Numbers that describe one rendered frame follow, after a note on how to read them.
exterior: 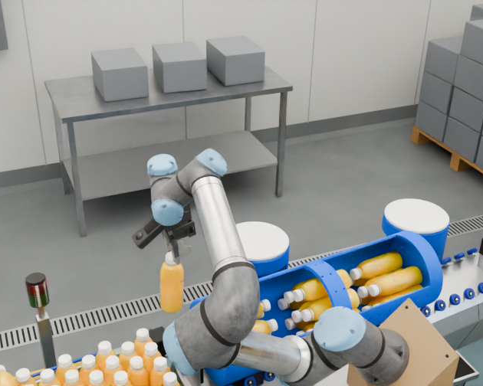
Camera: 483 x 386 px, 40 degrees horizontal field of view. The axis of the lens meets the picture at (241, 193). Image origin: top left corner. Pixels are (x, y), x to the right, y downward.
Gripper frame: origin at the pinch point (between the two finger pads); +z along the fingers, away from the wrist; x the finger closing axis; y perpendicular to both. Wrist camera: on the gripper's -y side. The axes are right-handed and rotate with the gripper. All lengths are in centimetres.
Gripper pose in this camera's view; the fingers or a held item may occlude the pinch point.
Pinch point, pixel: (172, 256)
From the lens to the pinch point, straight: 194.8
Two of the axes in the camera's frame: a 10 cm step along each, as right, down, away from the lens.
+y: 8.9, -3.5, 2.9
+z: 0.7, 7.4, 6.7
